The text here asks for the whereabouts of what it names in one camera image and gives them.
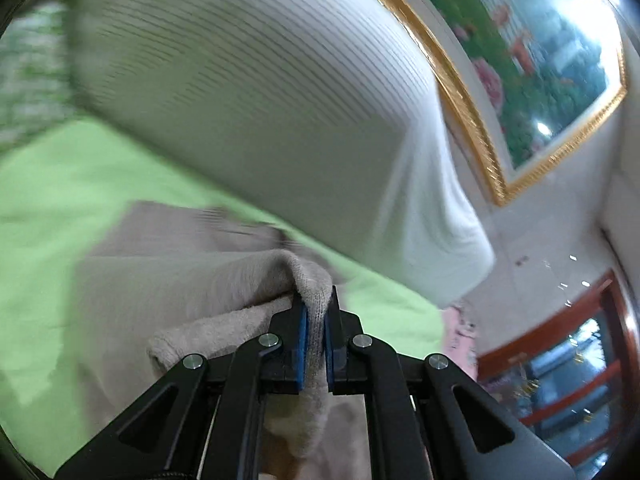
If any beige knitted sweater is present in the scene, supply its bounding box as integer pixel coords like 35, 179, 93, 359
72, 199, 377, 480

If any gold framed flower painting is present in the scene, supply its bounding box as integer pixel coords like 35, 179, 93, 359
378, 0, 627, 206

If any red wooden glass cabinet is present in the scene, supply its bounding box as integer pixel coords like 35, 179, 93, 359
478, 271, 639, 479

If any green bed sheet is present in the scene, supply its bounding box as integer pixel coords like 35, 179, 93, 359
1, 118, 444, 474

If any pink cloth at bedside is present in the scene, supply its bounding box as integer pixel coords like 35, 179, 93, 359
442, 302, 478, 380

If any green white checkered pillow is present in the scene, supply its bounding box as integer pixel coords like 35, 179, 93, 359
1, 0, 76, 154

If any white striped large pillow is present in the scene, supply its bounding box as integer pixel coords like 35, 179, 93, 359
72, 0, 495, 306

